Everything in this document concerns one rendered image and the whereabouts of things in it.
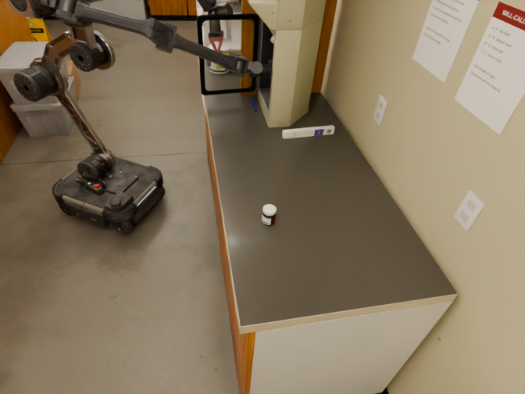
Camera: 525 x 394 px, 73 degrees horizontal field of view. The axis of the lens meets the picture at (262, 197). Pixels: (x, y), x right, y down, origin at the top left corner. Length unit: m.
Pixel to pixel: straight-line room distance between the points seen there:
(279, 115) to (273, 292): 0.97
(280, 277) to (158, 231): 1.56
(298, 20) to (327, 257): 0.98
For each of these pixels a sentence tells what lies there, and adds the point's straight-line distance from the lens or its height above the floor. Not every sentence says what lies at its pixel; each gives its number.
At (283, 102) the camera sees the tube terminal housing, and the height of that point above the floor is 1.08.
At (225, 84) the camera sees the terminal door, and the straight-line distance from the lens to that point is 2.00.
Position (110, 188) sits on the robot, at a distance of 2.60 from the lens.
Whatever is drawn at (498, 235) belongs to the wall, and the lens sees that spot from 1.19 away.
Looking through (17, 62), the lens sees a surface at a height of 0.65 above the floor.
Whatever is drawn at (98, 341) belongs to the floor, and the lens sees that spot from 2.21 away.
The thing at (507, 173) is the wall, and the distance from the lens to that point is 1.15.
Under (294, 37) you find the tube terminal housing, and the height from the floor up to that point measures 1.38.
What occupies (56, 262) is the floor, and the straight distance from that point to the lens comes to 2.61.
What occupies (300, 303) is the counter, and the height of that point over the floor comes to 0.94.
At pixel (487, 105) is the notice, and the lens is 1.19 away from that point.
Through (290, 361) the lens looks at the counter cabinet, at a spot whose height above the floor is 0.65.
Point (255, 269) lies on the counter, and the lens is 1.16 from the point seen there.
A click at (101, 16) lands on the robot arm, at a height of 1.43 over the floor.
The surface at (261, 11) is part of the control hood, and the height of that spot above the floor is 1.48.
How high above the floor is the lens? 1.88
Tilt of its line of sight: 42 degrees down
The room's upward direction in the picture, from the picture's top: 5 degrees clockwise
